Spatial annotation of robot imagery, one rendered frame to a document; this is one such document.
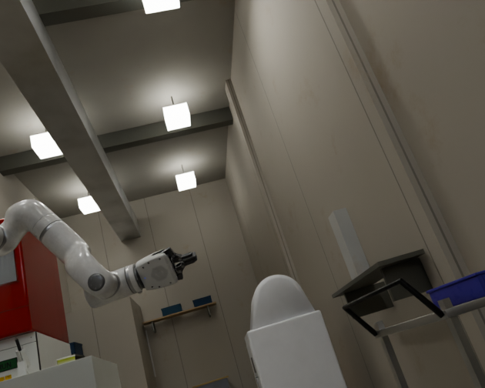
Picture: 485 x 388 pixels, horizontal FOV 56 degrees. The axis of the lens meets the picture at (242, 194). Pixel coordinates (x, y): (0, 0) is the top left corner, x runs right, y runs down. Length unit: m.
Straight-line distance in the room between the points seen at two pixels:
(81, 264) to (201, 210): 10.62
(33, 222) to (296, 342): 3.64
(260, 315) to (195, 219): 7.24
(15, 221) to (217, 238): 10.25
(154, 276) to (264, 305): 3.54
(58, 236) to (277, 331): 3.56
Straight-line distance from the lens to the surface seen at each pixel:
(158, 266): 1.34
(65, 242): 1.45
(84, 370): 1.78
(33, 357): 2.48
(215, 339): 11.20
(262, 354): 4.75
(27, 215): 1.53
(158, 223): 11.86
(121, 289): 1.36
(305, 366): 4.79
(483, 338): 2.99
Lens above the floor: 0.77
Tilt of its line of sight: 20 degrees up
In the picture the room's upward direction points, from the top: 18 degrees counter-clockwise
